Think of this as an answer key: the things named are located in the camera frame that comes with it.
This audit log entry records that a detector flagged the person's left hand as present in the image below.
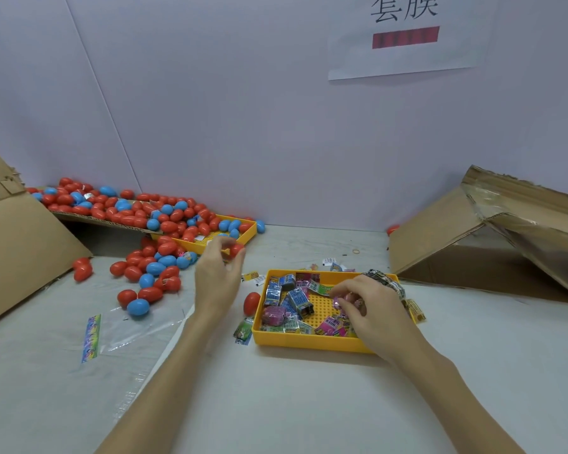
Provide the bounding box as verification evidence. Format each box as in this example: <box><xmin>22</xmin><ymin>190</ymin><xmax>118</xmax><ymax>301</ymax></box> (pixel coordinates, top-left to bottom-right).
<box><xmin>192</xmin><ymin>236</ymin><xmax>247</xmax><ymax>322</ymax></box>

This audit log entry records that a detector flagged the person's right hand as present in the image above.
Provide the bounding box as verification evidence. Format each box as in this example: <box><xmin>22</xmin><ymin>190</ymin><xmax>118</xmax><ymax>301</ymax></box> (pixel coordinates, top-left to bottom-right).
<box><xmin>329</xmin><ymin>275</ymin><xmax>435</xmax><ymax>367</ymax></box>

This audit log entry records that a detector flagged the yellow label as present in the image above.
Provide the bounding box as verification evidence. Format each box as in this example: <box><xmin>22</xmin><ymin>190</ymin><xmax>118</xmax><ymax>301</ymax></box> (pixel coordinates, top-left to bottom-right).
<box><xmin>407</xmin><ymin>298</ymin><xmax>427</xmax><ymax>324</ymax></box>

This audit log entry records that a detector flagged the pile of plastic eggs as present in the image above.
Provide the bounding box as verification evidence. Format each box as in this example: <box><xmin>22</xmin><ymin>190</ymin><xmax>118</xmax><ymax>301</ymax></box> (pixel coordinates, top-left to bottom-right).
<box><xmin>28</xmin><ymin>177</ymin><xmax>267</xmax><ymax>320</ymax></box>

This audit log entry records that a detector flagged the person's left forearm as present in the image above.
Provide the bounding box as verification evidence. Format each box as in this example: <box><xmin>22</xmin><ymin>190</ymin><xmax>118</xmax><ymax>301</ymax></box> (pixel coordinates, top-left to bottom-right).
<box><xmin>95</xmin><ymin>311</ymin><xmax>219</xmax><ymax>454</ymax></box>

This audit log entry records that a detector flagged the yellow tray under eggs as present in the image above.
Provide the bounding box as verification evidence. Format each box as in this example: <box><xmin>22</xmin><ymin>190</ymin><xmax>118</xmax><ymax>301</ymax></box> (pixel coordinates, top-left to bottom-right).
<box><xmin>175</xmin><ymin>214</ymin><xmax>259</xmax><ymax>256</ymax></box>

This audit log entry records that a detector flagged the yellow plastic tray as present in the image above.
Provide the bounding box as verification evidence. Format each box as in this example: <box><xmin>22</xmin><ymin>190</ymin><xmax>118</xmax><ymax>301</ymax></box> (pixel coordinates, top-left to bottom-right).
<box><xmin>252</xmin><ymin>269</ymin><xmax>403</xmax><ymax>354</ymax></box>

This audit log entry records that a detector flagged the clear bag with coloured label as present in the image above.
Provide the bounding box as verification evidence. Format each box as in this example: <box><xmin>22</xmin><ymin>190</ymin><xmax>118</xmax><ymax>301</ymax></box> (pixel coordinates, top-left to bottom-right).
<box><xmin>80</xmin><ymin>302</ymin><xmax>186</xmax><ymax>363</ymax></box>

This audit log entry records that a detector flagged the torn flattened cardboard box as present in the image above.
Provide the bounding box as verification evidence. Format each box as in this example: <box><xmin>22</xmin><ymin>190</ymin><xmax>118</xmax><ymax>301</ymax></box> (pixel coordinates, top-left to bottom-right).
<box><xmin>386</xmin><ymin>165</ymin><xmax>568</xmax><ymax>303</ymax></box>

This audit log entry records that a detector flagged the brown cardboard sheet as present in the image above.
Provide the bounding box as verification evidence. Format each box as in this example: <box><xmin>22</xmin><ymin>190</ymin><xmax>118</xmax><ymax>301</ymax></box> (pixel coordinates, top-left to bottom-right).
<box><xmin>57</xmin><ymin>207</ymin><xmax>153</xmax><ymax>233</ymax></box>

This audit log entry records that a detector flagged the tall brown cardboard box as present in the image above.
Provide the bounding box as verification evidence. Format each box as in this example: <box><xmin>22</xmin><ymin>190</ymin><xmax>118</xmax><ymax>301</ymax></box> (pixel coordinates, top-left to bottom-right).
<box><xmin>0</xmin><ymin>122</ymin><xmax>93</xmax><ymax>329</ymax></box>

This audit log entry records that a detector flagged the white paper sign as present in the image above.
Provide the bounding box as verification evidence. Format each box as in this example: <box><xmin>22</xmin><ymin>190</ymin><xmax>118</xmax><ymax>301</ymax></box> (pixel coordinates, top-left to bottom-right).
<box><xmin>328</xmin><ymin>0</ymin><xmax>503</xmax><ymax>82</ymax></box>

